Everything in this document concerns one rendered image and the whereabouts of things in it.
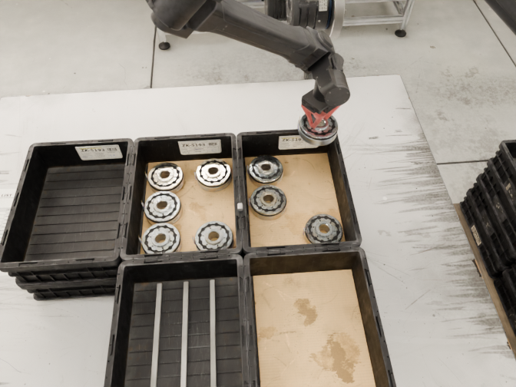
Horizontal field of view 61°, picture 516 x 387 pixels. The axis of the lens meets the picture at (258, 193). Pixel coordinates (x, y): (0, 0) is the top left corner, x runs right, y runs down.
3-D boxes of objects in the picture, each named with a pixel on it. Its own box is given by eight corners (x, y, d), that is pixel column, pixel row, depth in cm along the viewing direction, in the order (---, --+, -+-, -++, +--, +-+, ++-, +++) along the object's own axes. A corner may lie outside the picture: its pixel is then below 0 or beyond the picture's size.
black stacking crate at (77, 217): (47, 168, 136) (31, 144, 127) (142, 163, 137) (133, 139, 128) (15, 287, 114) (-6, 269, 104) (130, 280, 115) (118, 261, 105)
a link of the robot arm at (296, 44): (186, -48, 62) (144, 4, 68) (200, -18, 61) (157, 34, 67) (329, 27, 96) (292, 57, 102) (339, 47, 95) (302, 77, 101)
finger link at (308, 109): (334, 125, 115) (341, 98, 107) (315, 138, 112) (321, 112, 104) (315, 111, 118) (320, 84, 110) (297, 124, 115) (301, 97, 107)
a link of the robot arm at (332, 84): (319, 27, 94) (289, 52, 98) (328, 61, 87) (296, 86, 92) (352, 57, 101) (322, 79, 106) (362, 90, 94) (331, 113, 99)
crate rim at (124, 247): (136, 142, 129) (133, 137, 128) (236, 137, 131) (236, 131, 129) (121, 265, 107) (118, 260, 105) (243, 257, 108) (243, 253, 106)
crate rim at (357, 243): (236, 137, 131) (236, 131, 129) (335, 132, 132) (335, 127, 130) (243, 257, 108) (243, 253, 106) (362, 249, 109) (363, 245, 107)
